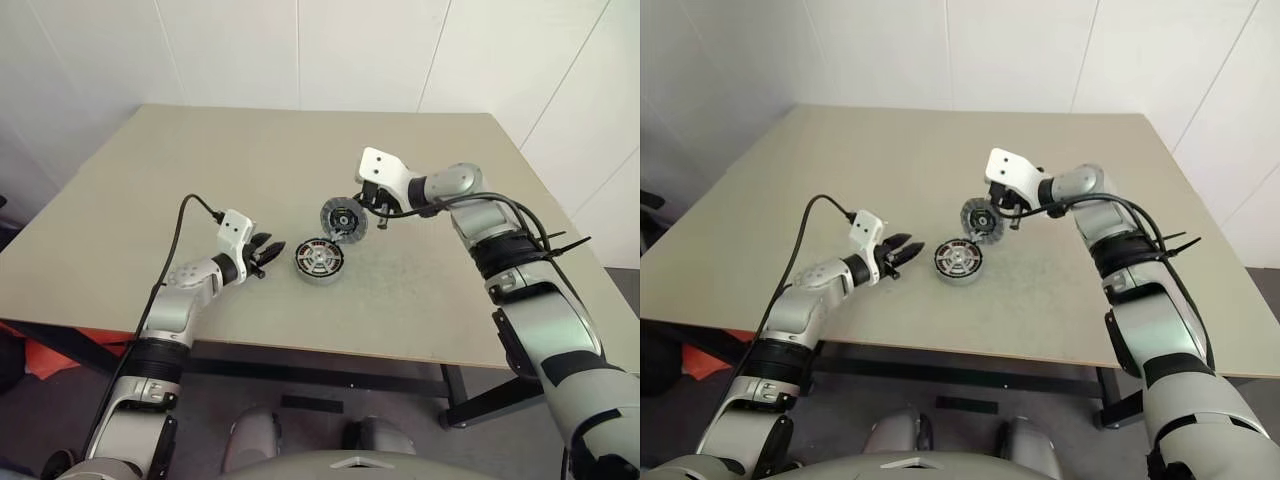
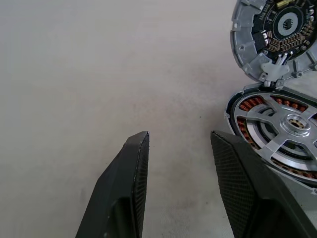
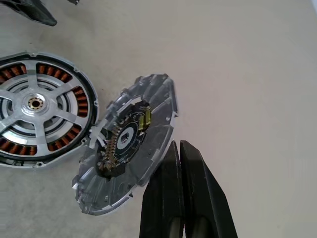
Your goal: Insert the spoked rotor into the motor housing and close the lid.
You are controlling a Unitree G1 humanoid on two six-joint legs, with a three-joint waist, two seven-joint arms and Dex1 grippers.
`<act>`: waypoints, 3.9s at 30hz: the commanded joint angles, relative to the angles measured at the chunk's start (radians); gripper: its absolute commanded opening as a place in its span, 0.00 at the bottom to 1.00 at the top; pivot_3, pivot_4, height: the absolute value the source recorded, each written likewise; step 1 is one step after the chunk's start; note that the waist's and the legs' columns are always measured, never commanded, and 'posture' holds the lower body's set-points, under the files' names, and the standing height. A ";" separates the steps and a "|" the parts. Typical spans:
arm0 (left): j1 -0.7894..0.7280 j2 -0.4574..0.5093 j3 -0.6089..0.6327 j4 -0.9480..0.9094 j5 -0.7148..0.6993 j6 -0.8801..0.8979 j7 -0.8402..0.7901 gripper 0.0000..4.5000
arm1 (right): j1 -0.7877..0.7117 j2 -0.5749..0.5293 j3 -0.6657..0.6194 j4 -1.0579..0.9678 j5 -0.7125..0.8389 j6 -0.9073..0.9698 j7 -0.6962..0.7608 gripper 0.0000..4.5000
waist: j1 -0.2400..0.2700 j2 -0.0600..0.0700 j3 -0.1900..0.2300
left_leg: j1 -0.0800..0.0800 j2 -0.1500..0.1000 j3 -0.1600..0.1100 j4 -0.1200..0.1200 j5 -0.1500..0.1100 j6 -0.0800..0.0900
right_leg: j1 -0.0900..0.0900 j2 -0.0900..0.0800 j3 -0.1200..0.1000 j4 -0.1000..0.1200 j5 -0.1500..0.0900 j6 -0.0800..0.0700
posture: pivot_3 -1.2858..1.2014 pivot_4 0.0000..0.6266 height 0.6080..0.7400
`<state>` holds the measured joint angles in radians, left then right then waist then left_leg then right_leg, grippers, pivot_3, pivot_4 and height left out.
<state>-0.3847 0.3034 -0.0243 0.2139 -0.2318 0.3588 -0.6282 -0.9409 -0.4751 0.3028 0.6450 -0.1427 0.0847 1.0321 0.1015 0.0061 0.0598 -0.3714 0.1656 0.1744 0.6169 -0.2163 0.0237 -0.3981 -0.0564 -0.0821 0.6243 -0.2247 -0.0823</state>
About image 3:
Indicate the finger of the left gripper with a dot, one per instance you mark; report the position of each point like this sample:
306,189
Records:
73,1
32,10

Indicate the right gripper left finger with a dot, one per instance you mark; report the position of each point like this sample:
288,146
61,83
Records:
161,198

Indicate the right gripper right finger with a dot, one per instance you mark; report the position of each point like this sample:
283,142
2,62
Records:
205,210

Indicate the silver motor cover circuit board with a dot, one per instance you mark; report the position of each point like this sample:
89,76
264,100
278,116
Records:
148,158

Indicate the silver motor housing copper windings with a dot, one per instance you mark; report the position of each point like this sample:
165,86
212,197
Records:
80,101

